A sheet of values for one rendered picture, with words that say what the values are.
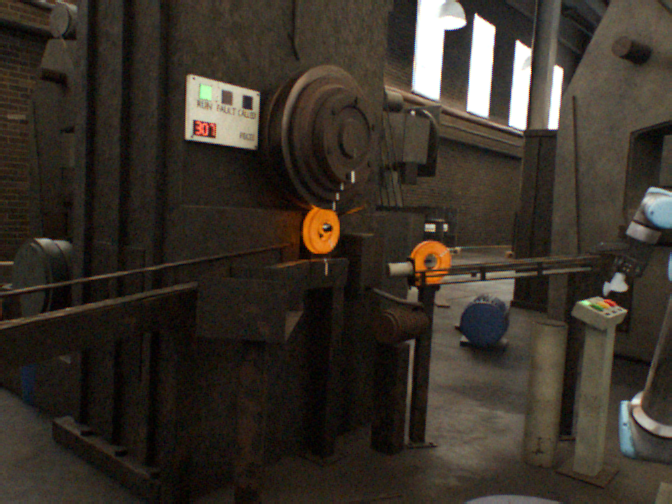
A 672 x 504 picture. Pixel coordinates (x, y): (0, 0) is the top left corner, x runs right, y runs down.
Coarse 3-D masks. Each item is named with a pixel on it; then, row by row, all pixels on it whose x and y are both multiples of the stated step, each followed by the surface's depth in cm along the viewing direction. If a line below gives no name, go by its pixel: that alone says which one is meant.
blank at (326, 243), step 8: (312, 216) 189; (320, 216) 192; (328, 216) 195; (336, 216) 198; (304, 224) 190; (312, 224) 189; (336, 224) 199; (304, 232) 190; (312, 232) 190; (336, 232) 199; (304, 240) 191; (312, 240) 190; (320, 240) 193; (328, 240) 196; (336, 240) 200; (312, 248) 192; (320, 248) 193; (328, 248) 197
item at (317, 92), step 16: (320, 80) 181; (336, 80) 187; (304, 96) 177; (320, 96) 179; (304, 112) 177; (304, 128) 176; (304, 144) 177; (304, 160) 179; (304, 176) 180; (320, 176) 183; (320, 192) 187; (336, 192) 192; (352, 192) 199
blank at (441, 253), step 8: (416, 248) 218; (424, 248) 217; (432, 248) 218; (440, 248) 219; (416, 256) 216; (424, 256) 217; (440, 256) 219; (448, 256) 220; (416, 264) 217; (440, 264) 219; (448, 264) 220; (440, 272) 220; (432, 280) 219
